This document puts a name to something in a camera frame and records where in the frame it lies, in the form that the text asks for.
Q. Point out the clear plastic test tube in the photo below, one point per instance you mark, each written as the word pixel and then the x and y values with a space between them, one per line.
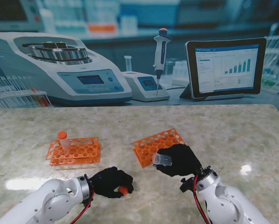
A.
pixel 65 144
pixel 162 159

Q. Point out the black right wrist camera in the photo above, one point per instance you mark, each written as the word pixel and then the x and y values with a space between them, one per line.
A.
pixel 187 184

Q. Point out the orange screw cap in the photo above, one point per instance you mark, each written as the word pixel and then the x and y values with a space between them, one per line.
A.
pixel 123 190
pixel 62 135

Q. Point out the orange test tube rack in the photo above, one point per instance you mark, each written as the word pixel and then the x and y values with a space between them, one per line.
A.
pixel 83 149
pixel 148 147

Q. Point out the printed laboratory backdrop poster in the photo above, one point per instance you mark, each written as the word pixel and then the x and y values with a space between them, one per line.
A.
pixel 139 46

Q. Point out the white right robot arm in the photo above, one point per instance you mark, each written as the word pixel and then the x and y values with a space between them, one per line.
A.
pixel 228 203

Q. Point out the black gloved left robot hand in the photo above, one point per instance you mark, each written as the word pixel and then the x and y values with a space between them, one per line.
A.
pixel 109 182

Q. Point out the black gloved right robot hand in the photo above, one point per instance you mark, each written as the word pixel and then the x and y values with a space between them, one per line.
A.
pixel 186 163

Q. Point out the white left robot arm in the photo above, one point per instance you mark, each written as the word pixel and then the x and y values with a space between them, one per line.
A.
pixel 43 203

